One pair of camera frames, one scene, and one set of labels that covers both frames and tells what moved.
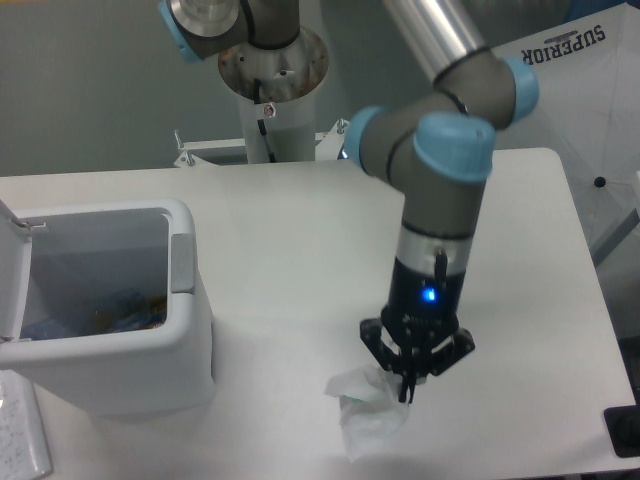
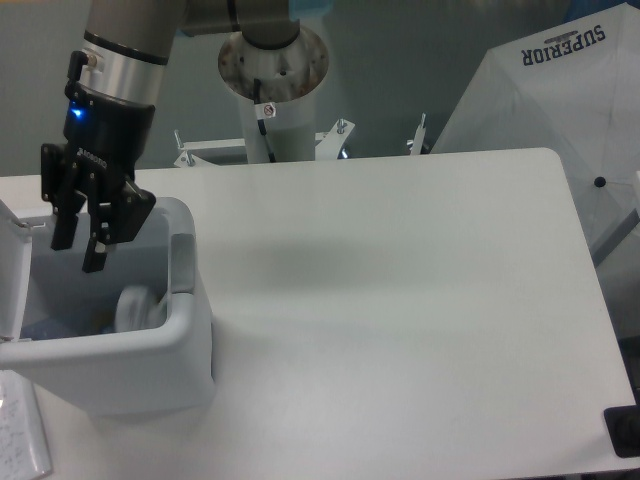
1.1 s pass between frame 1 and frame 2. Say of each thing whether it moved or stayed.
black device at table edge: stayed
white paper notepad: stayed
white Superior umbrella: stayed
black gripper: moved
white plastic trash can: stayed
